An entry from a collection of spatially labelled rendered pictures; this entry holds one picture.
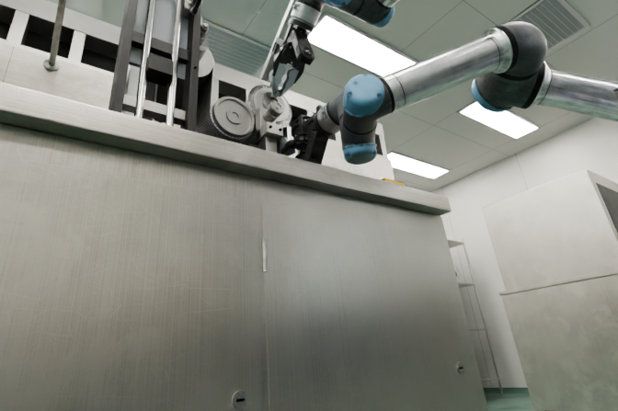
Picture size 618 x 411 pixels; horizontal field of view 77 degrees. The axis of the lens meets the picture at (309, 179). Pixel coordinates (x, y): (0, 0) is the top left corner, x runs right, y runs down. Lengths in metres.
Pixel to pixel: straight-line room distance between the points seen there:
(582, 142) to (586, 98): 4.45
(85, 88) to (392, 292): 1.06
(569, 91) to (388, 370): 0.73
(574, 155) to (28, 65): 5.22
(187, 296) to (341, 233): 0.32
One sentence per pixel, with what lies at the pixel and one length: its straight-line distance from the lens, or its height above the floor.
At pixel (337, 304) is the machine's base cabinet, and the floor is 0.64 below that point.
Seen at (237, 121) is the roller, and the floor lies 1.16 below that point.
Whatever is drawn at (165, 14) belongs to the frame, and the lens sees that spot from 1.06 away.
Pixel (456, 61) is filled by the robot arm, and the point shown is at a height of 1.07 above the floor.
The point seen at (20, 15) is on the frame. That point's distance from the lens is 1.52.
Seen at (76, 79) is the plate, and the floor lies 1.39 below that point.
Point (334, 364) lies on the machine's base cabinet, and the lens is 0.69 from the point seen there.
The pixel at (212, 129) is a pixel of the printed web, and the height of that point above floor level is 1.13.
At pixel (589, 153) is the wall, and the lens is 5.48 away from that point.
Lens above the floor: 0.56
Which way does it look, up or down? 25 degrees up
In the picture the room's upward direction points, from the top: 5 degrees counter-clockwise
